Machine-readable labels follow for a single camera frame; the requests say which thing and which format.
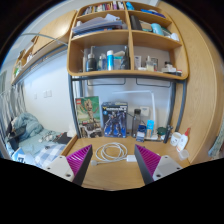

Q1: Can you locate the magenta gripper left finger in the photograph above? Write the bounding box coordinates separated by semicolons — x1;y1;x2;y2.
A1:
66;145;93;186

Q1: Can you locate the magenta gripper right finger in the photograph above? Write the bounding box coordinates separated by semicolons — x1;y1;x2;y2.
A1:
134;145;161;185

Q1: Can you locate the white charger adapter block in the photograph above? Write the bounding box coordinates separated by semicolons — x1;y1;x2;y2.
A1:
126;155;137;162

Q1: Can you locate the white desk lamp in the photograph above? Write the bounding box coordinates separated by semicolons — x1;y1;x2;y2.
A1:
113;90;157;131

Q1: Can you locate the white mug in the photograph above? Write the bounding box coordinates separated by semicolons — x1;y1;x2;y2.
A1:
170;132;181;146

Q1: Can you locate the small clear plastic cup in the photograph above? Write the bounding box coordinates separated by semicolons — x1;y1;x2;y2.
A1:
178;150;189;161

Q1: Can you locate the teal small box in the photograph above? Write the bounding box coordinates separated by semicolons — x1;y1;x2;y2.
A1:
146;120;154;138

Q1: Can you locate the white bottle red cap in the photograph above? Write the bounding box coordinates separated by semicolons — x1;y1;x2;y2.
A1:
176;129;190;152

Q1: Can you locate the dark water bottle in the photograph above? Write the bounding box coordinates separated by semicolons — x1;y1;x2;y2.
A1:
131;109;141;138

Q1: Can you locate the green toy figure box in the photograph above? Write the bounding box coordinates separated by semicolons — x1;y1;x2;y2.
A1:
75;96;102;138

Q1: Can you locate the blue robot model box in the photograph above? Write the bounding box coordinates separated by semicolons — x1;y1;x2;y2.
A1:
102;102;128;138

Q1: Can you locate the bed with blue bedding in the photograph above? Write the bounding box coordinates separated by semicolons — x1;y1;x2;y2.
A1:
5;113;71;168

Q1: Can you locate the black spray bottle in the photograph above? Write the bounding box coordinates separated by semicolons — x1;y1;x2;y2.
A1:
86;46;97;72

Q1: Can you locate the blue white bottle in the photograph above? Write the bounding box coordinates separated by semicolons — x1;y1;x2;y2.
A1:
107;50;114;70

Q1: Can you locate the wooden upper bunk bed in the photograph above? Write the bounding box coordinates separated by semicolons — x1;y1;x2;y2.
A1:
11;10;76;85

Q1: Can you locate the teal pouch on shelf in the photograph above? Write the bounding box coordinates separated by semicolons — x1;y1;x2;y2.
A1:
151;23;163;35

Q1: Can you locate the stack of papers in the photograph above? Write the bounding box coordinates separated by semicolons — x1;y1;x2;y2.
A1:
72;14;122;35

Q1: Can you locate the row of books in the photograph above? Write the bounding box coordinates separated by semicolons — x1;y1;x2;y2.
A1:
82;1;124;15

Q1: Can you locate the white coiled charger cable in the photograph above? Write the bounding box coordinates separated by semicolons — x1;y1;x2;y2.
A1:
90;142;129;167

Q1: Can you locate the wooden wall shelf unit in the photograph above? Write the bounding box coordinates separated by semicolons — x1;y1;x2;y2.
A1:
67;1;189;80

